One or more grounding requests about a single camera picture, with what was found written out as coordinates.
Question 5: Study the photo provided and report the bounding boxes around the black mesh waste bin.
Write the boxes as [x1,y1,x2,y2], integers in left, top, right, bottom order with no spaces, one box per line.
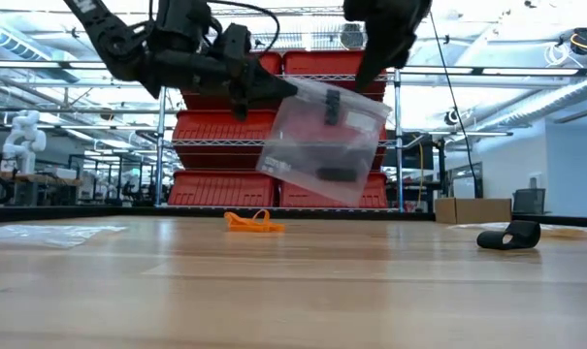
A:
[511,188,547,217]

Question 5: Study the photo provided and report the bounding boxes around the chrome wire shelving rack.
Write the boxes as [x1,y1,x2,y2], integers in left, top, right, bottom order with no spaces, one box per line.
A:
[154,5,405,214]

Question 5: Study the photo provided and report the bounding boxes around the brown cardboard box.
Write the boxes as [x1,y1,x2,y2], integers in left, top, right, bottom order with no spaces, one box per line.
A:
[434,197,512,226]

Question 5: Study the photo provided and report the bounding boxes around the thin black hanging cable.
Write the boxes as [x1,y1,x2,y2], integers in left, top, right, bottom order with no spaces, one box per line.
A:
[427,9,483,200]

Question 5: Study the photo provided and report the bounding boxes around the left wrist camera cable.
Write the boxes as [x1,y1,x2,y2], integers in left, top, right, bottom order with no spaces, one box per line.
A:
[204,0,281,54]

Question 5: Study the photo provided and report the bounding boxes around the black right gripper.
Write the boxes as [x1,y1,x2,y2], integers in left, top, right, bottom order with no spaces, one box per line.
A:
[342,0,434,94]

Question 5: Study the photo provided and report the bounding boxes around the black ceiling cord reel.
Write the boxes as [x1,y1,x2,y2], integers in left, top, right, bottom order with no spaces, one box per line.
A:
[568,27,587,57]

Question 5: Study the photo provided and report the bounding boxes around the black aluminium table frame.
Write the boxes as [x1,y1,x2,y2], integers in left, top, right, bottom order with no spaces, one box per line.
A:
[0,206,587,229]

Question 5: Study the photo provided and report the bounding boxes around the silver ventilation duct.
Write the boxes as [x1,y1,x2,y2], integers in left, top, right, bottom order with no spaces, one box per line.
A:
[460,76,587,133]

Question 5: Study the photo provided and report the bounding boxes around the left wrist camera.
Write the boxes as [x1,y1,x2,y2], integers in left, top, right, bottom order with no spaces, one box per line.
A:
[218,22,254,74]

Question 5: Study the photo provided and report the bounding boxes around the white cable coil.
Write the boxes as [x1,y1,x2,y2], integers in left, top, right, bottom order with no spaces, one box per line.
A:
[543,42,571,68]

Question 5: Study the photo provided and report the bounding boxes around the wide black rubber band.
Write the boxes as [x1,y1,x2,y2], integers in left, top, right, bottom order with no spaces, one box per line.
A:
[315,166,359,184]

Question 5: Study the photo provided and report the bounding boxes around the clear plastic zip bag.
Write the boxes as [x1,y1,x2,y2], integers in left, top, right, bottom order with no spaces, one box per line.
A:
[0,224,128,251]
[446,221,587,239]
[254,76,393,207]

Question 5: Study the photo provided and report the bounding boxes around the yellow hanging cable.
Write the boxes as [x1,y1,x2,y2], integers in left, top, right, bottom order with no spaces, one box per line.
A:
[415,135,427,210]

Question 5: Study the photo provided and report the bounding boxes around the black monitor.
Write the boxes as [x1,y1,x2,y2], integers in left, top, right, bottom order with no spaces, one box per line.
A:
[383,129,435,172]

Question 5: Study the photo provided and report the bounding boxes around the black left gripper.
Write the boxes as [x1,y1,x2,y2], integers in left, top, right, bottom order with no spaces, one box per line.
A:
[148,47,300,122]

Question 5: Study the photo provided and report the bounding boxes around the wooden workbench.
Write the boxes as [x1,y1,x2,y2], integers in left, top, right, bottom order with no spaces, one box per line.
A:
[0,169,85,207]

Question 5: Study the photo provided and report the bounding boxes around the dark grey round device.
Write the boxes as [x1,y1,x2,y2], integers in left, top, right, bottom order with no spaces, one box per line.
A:
[339,24,367,51]

